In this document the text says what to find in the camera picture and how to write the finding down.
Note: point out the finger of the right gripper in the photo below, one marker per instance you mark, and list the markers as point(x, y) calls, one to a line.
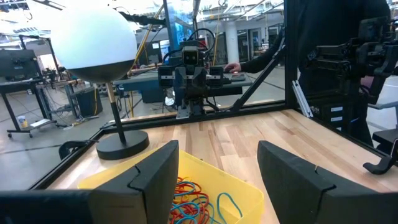
point(166, 76)
point(216, 76)

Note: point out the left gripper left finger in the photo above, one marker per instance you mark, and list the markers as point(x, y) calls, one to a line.
point(149, 193)

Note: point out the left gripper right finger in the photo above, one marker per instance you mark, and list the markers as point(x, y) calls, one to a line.
point(295, 193)

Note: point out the blue rubber band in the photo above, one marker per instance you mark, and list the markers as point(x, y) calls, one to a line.
point(231, 196)
point(186, 190)

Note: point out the red rubber band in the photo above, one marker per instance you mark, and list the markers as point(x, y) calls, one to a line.
point(186, 214)

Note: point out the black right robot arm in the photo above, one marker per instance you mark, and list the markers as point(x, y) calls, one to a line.
point(194, 104)

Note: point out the yellow translucent plastic bin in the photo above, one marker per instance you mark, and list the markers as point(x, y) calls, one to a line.
point(199, 168)

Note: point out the person's hand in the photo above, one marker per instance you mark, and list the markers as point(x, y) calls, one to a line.
point(233, 67)

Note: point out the black phone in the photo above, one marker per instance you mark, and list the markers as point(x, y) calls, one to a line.
point(237, 77)

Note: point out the blue-grey desk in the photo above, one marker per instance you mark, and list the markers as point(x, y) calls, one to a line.
point(143, 82)

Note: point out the white column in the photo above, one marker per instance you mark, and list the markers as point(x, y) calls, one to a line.
point(231, 43)

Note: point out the black box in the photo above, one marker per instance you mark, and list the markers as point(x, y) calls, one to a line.
point(88, 102)

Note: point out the white globe table lamp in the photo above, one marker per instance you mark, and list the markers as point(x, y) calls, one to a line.
point(93, 37)

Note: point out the black clamp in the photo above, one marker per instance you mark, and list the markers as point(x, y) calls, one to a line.
point(66, 147)

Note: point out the person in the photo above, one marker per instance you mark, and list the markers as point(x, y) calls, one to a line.
point(326, 31)

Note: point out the black cart with monitor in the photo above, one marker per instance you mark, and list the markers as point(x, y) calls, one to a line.
point(18, 63)

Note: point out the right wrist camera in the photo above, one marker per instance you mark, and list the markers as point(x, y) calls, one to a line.
point(190, 56)

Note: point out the silver mounting bracket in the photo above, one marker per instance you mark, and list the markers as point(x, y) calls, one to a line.
point(183, 112)

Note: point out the black aluminium table frame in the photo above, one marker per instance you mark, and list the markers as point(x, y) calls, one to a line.
point(290, 62)

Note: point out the silver angled bracket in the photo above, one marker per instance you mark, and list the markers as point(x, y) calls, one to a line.
point(301, 99)

